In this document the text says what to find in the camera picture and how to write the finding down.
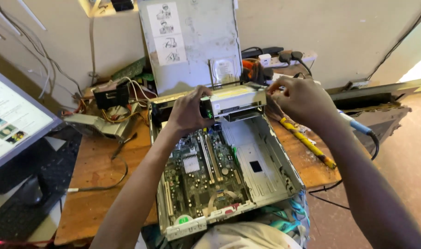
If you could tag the person's right hand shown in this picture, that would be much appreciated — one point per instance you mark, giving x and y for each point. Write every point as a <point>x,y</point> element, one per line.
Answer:
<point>300,100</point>

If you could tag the person's left hand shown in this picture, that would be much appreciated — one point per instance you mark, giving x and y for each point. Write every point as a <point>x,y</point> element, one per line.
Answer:
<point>186,112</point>

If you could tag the person's right fingers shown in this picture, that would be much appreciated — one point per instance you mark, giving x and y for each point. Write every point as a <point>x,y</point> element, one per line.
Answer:
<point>278,90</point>

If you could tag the person's left fingers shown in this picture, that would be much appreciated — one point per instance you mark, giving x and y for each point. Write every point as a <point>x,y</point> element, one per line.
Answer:
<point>205,95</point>

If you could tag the beige optical disc drive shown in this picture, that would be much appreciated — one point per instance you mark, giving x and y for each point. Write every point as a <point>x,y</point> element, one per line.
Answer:
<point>236,100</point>

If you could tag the orange and black tool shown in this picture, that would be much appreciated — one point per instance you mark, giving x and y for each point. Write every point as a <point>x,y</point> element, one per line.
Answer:
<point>253,71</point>

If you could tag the silver hard disk drive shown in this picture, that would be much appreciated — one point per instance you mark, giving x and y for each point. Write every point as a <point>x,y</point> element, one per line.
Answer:
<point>225,71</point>

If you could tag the white charger adapter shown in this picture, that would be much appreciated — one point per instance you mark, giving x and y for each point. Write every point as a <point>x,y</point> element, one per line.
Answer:
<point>265,59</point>

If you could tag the white power strip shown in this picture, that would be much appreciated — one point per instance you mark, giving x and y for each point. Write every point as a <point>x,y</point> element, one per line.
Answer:
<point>293,58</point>

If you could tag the black power plug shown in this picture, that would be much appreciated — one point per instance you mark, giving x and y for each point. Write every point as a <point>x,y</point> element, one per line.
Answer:
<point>295,56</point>

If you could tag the grey computer case side panel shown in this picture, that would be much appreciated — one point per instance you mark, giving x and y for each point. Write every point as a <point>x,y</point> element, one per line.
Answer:
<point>196,45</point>

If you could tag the open grey computer case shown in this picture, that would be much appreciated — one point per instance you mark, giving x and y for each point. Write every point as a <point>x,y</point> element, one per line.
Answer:
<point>262,162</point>

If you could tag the green computer motherboard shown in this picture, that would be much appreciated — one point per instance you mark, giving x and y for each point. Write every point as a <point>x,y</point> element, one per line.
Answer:
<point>203,173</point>

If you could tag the green circuit board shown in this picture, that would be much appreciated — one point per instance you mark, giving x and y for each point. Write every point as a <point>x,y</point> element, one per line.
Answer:
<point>131,69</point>

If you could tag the broken wooden board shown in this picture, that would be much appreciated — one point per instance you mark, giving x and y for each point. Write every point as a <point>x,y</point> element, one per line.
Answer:
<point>373,103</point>

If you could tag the grey power supply unit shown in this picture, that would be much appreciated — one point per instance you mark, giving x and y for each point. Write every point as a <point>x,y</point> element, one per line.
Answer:
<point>99,126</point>

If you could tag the person's patterned clothing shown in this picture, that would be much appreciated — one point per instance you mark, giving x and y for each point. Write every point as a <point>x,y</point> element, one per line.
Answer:
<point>266,224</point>

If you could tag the computer monitor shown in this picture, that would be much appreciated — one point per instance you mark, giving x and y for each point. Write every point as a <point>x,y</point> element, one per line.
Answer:
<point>13,117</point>

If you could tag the black computer mouse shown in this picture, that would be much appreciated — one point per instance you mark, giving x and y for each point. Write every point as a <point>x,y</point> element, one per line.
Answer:
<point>28,190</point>

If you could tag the black keyboard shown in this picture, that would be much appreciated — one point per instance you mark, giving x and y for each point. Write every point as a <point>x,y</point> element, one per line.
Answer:
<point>30,193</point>

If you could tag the black drive bay bracket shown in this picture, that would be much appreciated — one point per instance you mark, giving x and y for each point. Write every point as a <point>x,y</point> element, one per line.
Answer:
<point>110,96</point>

